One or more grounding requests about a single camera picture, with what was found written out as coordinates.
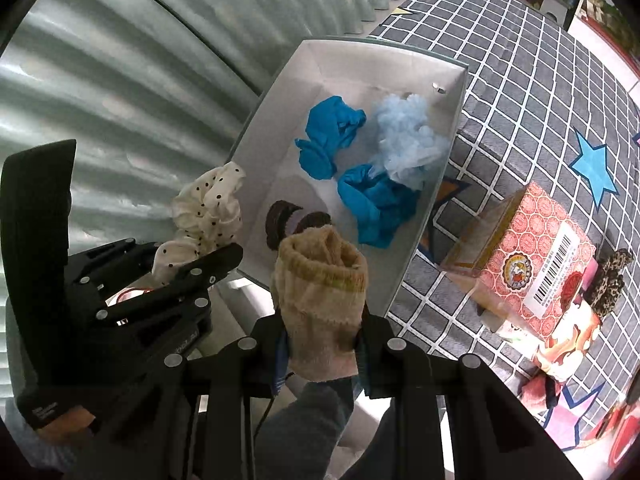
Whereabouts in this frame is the leopard print scrunchie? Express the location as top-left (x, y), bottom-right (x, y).
top-left (585, 249), bottom-right (633, 318)

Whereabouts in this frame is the beige sock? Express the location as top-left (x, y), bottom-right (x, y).
top-left (271, 225), bottom-right (368, 381)

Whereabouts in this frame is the grey storage box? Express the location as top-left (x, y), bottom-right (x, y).
top-left (227, 35), bottom-right (471, 318)

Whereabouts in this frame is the light blue fluffy scrunchie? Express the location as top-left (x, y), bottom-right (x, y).
top-left (372, 94), bottom-right (451, 191)

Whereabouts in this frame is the pale green curtain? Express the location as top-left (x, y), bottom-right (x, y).
top-left (0, 0), bottom-right (416, 480)

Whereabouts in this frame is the black cable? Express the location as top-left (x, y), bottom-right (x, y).
top-left (252, 370), bottom-right (291, 441)

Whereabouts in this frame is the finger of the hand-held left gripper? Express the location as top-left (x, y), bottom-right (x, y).
top-left (95, 242), bottom-right (244, 326)
top-left (67, 237), bottom-right (161, 286)

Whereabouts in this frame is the floral print box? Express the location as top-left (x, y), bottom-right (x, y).
top-left (530, 305), bottom-right (606, 383)

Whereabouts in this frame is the pink patterned cardboard box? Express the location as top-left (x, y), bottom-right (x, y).
top-left (440, 180), bottom-right (598, 338)

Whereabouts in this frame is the person's left forearm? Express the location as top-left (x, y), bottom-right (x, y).
top-left (0, 405), bottom-right (96, 480)

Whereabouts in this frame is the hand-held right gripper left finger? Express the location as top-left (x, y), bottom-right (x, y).
top-left (70, 317), bottom-right (291, 480)

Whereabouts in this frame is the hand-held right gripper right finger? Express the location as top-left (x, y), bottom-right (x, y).
top-left (355, 310), bottom-right (583, 480)

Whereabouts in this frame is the white polka dot scrunchie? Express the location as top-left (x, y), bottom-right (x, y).
top-left (151, 161), bottom-right (247, 286)

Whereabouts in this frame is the blue rubber glove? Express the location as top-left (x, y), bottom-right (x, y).
top-left (295, 96), bottom-right (367, 180)
top-left (337, 162), bottom-right (420, 248)

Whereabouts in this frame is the checkered star blanket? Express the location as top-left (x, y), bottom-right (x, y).
top-left (367, 0), bottom-right (640, 456)

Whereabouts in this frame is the brown striped sock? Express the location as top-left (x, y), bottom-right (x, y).
top-left (265, 200), bottom-right (333, 253)

